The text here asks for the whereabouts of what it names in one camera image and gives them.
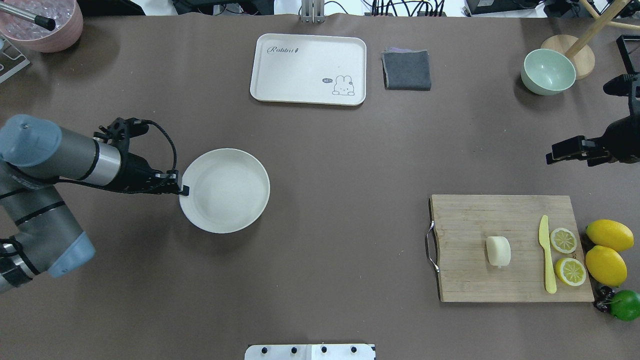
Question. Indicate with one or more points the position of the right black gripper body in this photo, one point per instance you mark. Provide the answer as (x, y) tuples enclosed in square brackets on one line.
[(621, 138)]

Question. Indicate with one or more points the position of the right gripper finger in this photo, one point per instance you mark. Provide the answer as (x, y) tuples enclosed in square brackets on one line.
[(596, 159), (574, 148)]

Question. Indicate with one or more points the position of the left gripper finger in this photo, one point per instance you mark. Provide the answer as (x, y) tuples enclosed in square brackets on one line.
[(172, 176), (178, 189)]

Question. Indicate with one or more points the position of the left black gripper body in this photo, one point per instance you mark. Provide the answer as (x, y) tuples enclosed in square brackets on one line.
[(136, 171)]

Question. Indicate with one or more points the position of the round cream plate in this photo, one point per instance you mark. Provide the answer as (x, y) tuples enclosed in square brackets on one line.
[(228, 190)]

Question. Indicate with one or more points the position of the white steamed bun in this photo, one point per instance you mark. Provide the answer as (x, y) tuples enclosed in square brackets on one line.
[(498, 251)]

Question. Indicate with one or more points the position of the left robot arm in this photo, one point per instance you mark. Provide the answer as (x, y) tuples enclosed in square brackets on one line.
[(37, 154)]

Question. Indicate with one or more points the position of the cream rabbit serving tray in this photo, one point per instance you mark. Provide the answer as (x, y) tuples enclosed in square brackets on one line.
[(309, 69)]

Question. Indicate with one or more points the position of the upper whole lemon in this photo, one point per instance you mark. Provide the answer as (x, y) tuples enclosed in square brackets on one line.
[(610, 234)]

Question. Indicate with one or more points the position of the whole lemon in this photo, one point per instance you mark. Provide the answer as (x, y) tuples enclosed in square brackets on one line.
[(606, 266), (610, 234)]

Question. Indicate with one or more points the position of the mint green bowl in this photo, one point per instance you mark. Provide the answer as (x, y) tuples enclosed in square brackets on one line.
[(547, 72)]

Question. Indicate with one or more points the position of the upper lemon slice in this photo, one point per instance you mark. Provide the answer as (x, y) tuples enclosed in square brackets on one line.
[(563, 240)]

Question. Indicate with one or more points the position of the lemon slice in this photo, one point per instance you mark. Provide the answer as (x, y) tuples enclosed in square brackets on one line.
[(563, 240), (571, 271)]

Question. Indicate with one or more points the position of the wooden mug tree stand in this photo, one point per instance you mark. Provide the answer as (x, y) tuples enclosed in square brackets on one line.
[(577, 50)]

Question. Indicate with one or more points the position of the lower whole lemon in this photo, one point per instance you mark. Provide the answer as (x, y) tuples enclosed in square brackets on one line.
[(606, 266)]

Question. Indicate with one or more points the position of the lower lemon slice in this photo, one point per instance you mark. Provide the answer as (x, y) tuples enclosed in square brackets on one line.
[(571, 271)]

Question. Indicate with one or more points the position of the yellow plastic knife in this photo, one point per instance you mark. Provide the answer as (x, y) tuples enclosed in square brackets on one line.
[(544, 241)]

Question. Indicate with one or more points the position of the dark cherries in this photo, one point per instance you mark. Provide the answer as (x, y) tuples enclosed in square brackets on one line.
[(603, 296)]

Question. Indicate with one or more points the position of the bamboo cutting board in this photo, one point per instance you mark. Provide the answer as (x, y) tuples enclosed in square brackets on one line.
[(462, 224)]

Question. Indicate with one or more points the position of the green lime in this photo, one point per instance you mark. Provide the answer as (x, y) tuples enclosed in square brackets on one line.
[(625, 305)]

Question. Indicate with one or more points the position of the pink bowl of ice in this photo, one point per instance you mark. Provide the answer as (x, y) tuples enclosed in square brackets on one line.
[(68, 25)]

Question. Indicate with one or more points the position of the dark grey folded cloth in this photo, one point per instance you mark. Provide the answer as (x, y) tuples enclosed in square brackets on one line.
[(406, 69)]

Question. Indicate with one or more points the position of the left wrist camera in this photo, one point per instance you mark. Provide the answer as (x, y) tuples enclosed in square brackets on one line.
[(119, 133)]

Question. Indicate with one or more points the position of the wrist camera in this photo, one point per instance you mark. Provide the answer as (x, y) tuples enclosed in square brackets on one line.
[(119, 133), (625, 85)]

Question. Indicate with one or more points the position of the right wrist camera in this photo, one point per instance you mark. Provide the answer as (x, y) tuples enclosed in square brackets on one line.
[(625, 85)]

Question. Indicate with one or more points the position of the black picture frame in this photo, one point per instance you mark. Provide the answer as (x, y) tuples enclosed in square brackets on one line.
[(629, 49)]

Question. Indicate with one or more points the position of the white wire cup rack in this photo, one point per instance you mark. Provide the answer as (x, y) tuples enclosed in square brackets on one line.
[(12, 60)]

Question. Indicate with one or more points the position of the metal ice scoop handle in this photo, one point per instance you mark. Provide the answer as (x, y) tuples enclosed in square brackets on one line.
[(37, 19)]

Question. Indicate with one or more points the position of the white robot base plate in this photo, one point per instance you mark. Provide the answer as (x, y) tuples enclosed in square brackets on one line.
[(320, 351)]

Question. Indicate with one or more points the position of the aluminium frame post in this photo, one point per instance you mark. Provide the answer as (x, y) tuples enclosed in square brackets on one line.
[(312, 11)]

